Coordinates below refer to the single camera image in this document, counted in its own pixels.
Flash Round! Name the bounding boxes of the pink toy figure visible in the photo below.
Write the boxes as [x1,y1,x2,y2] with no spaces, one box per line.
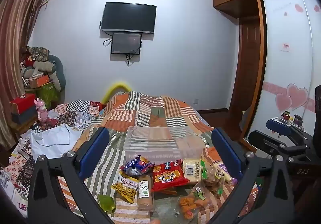
[36,98,49,126]

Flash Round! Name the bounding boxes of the brown biscuit roll white label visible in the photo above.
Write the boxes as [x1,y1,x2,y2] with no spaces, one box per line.
[137,174,154,212]

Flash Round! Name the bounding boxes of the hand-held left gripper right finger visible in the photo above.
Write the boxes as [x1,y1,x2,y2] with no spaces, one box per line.
[208,127,295,224]

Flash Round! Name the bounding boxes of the white device with coloured buttons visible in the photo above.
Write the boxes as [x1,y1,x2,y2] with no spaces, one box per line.
[273,111,304,128]

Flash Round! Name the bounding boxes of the green patterned box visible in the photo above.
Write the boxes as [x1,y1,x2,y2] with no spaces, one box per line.
[35,82,58,109]

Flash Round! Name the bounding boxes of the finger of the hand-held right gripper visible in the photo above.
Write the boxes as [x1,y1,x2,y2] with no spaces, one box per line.
[266,119,306,139]
[247,130,314,160]

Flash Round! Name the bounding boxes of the checked patchwork quilt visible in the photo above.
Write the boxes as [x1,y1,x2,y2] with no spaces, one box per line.
[0,100,108,217]

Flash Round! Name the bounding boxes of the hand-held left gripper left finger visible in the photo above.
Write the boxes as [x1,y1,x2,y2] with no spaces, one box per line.
[27,127,113,224]

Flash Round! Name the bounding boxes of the dark grey box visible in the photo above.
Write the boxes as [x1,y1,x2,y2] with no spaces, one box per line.
[11,107,39,124]

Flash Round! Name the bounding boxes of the red snack packet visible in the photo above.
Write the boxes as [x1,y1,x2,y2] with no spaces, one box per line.
[151,159,191,192]

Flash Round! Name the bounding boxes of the patterned cushion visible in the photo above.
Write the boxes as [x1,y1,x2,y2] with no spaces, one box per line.
[27,47,51,61]

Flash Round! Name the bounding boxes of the grey round object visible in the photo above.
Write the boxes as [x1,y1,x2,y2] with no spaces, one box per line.
[239,106,254,131]

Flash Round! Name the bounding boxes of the striped brown curtain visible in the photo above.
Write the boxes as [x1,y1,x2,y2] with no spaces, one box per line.
[0,0,53,149]

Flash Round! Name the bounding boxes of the orange box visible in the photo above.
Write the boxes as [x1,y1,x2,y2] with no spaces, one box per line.
[27,75,49,89]

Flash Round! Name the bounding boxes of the white cloth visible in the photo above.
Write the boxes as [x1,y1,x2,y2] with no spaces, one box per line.
[30,124,83,162]

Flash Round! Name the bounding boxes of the teal pillow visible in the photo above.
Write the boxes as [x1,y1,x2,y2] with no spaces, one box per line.
[48,54,66,91]

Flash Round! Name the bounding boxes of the yellow curved tube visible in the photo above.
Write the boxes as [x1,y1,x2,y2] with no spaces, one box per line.
[102,82,132,104]

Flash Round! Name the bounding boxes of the pink heart stickers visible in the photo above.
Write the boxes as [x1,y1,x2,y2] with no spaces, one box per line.
[275,83,309,113]

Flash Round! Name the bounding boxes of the clear plastic storage box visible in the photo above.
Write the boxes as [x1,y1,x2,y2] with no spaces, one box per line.
[123,126,204,162]

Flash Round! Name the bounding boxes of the small black monitor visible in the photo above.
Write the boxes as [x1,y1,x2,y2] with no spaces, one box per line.
[111,33,142,55]

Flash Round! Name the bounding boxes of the blue snack packet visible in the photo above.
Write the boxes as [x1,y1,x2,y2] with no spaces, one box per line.
[120,155,155,177]

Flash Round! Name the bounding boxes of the wooden wardrobe with white doors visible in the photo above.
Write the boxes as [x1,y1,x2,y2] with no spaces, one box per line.
[212,0,321,146]

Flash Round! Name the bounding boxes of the red box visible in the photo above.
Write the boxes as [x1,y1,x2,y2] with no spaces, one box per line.
[9,93,38,115]

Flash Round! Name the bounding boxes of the striped patchwork blanket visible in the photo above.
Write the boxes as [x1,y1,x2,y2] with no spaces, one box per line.
[58,91,264,224]

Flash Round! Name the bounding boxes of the small green packet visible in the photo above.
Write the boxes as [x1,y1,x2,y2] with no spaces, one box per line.
[97,194,116,212]

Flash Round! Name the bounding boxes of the cream packet with barcode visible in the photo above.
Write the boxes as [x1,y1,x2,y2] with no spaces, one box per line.
[182,158,203,184]

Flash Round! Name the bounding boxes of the clear bag of orange snacks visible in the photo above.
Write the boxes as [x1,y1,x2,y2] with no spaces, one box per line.
[178,181,213,219]

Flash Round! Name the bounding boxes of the white and purple packet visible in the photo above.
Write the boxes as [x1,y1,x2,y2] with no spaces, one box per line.
[212,160,238,185]

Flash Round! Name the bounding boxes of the wall-mounted black television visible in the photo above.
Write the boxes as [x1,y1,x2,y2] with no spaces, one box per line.
[100,2,157,34]

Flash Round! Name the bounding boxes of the brown wooden door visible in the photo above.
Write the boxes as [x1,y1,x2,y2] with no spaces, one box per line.
[227,17,264,114]

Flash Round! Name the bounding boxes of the clear packet of yellow sticks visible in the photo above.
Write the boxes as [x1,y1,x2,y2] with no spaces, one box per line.
[111,171,139,204]

